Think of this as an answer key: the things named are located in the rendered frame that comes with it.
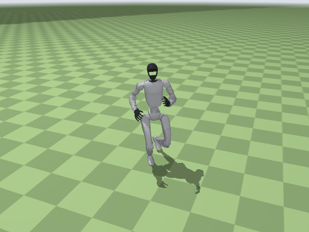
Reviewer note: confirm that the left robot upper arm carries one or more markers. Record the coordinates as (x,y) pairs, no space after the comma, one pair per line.
(168,87)

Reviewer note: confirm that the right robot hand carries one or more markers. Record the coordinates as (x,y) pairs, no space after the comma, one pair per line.
(137,113)

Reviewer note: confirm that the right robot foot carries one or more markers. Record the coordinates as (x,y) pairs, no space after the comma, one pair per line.
(150,160)

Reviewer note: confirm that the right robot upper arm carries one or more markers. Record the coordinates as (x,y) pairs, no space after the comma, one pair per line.
(136,90)

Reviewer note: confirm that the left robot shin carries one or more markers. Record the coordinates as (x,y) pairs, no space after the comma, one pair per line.
(159,140)

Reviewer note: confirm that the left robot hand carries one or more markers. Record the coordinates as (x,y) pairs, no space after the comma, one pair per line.
(167,102)

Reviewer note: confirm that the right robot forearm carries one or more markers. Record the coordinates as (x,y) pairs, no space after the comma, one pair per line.
(132,103)

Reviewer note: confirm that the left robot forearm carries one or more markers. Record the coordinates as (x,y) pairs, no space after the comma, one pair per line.
(172,100)

